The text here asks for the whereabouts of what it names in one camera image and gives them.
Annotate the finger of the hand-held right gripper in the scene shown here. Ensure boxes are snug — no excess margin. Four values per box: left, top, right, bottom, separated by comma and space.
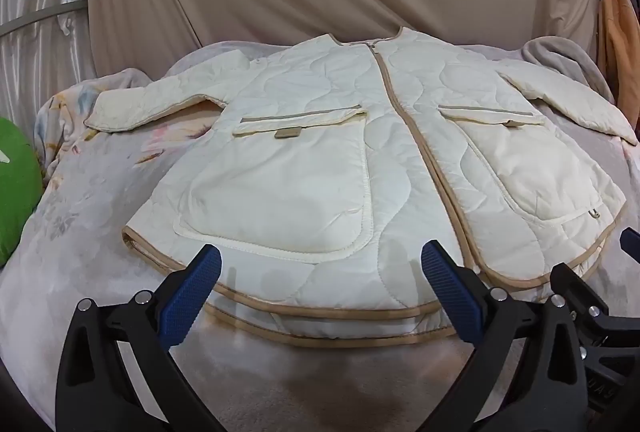
550, 262, 640, 344
619, 227, 640, 263

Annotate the grey metal rail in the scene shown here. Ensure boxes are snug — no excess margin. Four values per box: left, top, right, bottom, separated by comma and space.
0, 0, 87, 36

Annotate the floral fleece blanket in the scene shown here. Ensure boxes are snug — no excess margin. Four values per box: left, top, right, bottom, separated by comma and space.
0, 36, 640, 432

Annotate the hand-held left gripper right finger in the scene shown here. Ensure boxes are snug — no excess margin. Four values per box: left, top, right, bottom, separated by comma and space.
420, 239, 587, 432

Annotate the silver striped curtain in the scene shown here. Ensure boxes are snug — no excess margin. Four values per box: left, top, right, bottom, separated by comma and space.
0, 0, 98, 133

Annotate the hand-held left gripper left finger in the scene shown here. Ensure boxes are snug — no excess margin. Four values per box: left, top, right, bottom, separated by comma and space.
55, 244, 227, 432

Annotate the cream quilted jacket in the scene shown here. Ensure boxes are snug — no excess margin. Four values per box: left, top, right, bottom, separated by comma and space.
84, 26, 639, 349

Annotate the orange hanging cloth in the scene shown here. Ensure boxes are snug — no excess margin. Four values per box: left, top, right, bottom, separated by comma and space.
598, 0, 640, 129

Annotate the green cushion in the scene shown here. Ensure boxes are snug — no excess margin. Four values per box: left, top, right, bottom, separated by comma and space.
0, 116, 43, 267

